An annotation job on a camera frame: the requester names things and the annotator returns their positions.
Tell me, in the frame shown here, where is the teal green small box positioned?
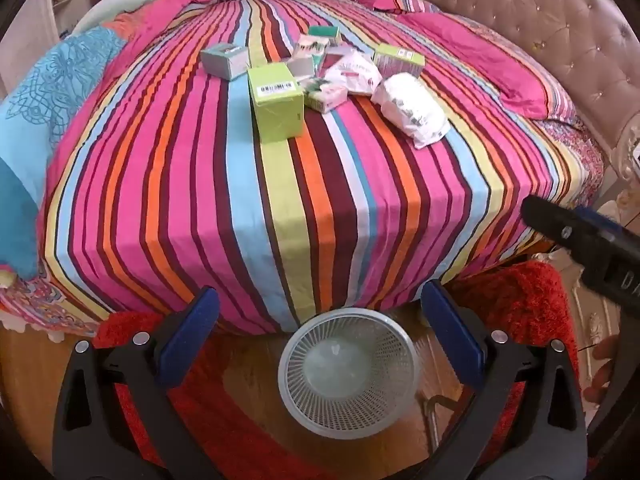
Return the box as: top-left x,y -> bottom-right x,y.
307,25 -> 344,44

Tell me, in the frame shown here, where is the pink white crumpled wrapper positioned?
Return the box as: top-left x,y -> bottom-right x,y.
320,46 -> 384,97

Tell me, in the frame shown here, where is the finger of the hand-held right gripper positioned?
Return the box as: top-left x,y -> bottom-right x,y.
520,195 -> 640,281
572,204 -> 640,243

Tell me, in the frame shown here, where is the white wardrobe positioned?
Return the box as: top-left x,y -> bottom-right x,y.
0,0 -> 72,92

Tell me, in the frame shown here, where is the tufted beige headboard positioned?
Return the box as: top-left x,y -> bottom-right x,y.
395,0 -> 640,161

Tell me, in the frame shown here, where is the red shaggy rug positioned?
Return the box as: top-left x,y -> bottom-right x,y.
92,260 -> 582,480

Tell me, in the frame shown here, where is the large forest print tissue pack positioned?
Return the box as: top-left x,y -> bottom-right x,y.
300,77 -> 349,114

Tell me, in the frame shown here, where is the person's right hand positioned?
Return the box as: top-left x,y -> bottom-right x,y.
584,332 -> 623,403

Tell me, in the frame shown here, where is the white crumpled plastic bag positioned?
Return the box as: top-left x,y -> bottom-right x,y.
372,72 -> 451,150

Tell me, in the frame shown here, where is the large light green box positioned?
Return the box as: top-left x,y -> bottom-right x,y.
247,63 -> 306,144

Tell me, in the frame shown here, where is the pink orange quilt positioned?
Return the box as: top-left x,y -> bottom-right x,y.
107,0 -> 223,61

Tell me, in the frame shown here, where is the blue patterned blanket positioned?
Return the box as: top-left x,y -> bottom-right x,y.
0,27 -> 132,281

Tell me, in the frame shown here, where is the striped pillow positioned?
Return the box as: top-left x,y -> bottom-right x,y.
345,0 -> 442,14

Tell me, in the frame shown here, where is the pale green cushion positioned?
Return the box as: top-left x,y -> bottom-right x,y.
75,0 -> 172,37

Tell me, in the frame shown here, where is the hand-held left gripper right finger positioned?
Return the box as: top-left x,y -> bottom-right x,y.
422,280 -> 588,480

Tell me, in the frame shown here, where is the pink pillow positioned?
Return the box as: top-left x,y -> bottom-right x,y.
395,12 -> 551,120

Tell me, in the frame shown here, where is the grey cardboard box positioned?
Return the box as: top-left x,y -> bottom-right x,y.
200,42 -> 250,81

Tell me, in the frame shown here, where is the white ornate bed frame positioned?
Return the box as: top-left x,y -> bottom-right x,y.
550,110 -> 640,361

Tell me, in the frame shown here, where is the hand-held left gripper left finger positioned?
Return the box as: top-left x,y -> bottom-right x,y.
52,286 -> 221,480

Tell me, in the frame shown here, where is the floral bed skirt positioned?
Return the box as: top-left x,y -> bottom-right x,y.
0,267 -> 103,337

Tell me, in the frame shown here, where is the white plastic mesh basket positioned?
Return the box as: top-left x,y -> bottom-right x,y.
277,308 -> 417,437

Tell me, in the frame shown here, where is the green box with floral side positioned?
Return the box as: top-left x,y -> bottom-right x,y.
372,43 -> 426,79

